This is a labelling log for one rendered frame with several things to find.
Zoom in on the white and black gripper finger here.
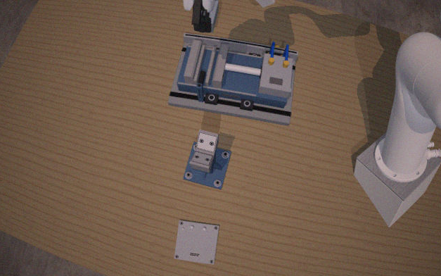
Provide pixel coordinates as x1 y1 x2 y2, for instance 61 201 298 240
191 0 211 33

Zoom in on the grey long narrow bar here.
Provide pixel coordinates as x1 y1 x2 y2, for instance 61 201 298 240
193 45 205 84

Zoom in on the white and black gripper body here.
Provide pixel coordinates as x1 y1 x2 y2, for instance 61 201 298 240
183 0 215 13

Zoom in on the grey flat bar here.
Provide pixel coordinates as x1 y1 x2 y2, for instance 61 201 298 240
205 46 217 86

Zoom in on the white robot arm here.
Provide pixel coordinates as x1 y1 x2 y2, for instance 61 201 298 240
374 32 441 182

